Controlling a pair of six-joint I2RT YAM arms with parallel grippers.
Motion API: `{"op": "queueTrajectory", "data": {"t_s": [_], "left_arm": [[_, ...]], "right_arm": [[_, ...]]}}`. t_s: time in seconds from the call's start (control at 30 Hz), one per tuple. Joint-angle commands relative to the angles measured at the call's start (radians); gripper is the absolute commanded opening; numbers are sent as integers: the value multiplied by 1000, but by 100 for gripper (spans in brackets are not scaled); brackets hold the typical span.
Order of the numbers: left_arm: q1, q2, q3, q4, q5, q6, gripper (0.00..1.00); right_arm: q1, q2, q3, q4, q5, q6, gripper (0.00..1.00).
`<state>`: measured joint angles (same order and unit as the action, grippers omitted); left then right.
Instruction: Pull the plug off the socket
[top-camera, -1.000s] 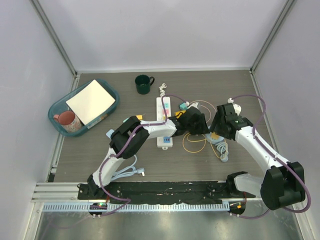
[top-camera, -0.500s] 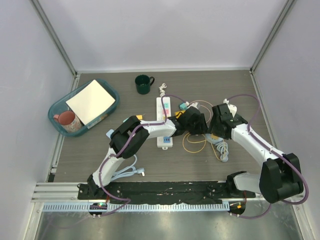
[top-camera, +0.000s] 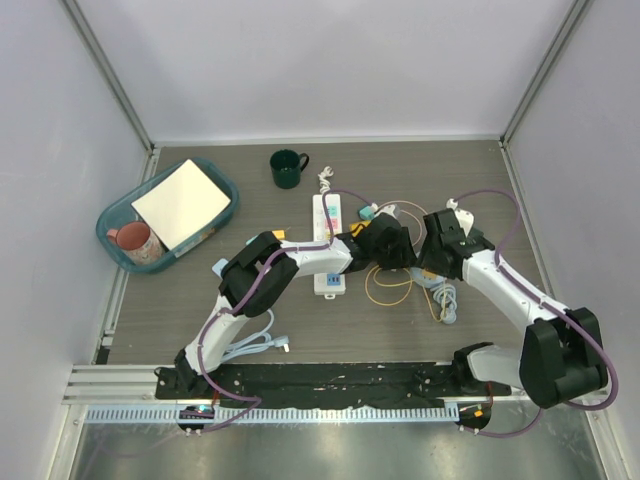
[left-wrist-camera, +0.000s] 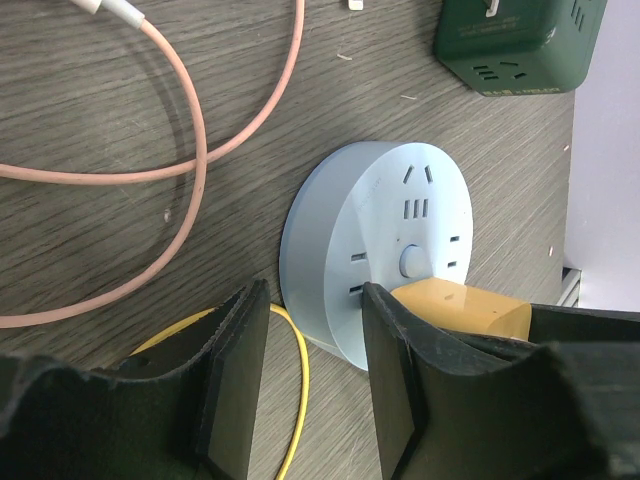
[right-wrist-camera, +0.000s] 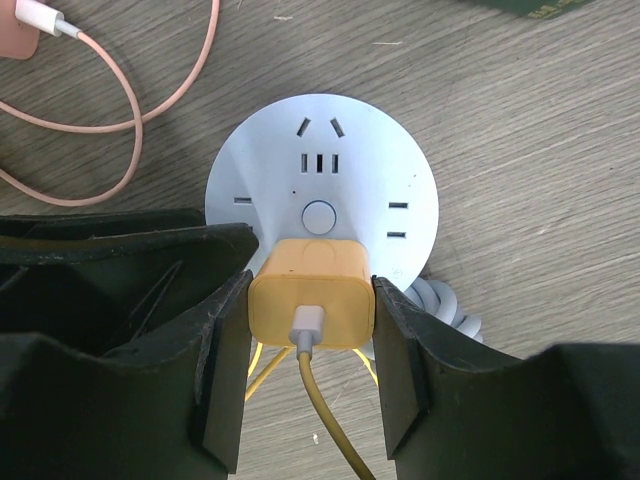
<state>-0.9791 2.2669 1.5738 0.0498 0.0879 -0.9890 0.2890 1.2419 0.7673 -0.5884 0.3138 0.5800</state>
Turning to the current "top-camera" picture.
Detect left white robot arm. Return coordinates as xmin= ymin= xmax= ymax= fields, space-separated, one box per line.
xmin=174 ymin=213 xmax=416 ymax=399

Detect dark green mug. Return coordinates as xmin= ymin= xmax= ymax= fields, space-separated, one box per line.
xmin=269 ymin=149 xmax=310 ymax=189

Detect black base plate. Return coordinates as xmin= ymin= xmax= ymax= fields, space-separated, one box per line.
xmin=154 ymin=360 xmax=512 ymax=407

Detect pink mug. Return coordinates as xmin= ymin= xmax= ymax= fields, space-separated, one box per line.
xmin=106 ymin=221 xmax=164 ymax=265

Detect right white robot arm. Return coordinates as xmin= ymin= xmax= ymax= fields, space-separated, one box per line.
xmin=417 ymin=209 xmax=609 ymax=409

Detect yellow cube socket adapter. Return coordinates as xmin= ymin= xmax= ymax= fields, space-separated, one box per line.
xmin=350 ymin=221 xmax=370 ymax=236

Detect teal plug adapter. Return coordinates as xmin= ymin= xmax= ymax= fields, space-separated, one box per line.
xmin=358 ymin=204 xmax=378 ymax=221

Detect grey cord with plug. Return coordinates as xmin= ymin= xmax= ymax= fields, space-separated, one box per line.
xmin=430 ymin=280 xmax=460 ymax=326

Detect round blue socket base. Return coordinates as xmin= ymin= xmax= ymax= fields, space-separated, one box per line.
xmin=410 ymin=268 xmax=446 ymax=290

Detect pink thin cable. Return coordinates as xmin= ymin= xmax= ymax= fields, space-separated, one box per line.
xmin=382 ymin=200 xmax=430 ymax=246

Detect white square board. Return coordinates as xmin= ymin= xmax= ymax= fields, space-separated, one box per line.
xmin=132 ymin=160 xmax=231 ymax=250

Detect yellow thin cable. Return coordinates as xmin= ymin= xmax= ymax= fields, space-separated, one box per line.
xmin=364 ymin=264 xmax=456 ymax=321

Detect light blue power cord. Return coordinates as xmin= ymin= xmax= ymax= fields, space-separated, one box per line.
xmin=222 ymin=309 xmax=292 ymax=361

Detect white power strip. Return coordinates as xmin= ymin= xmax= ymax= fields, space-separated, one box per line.
xmin=312 ymin=193 xmax=346 ymax=300

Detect teal plastic tray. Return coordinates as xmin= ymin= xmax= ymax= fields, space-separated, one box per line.
xmin=96 ymin=157 xmax=239 ymax=274

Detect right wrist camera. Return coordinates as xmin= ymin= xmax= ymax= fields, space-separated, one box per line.
xmin=446 ymin=198 xmax=475 ymax=237

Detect small teal charger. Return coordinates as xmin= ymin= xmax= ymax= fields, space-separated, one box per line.
xmin=246 ymin=235 xmax=260 ymax=247

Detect light blue power strip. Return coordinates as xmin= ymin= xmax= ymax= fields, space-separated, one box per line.
xmin=212 ymin=258 xmax=229 ymax=277

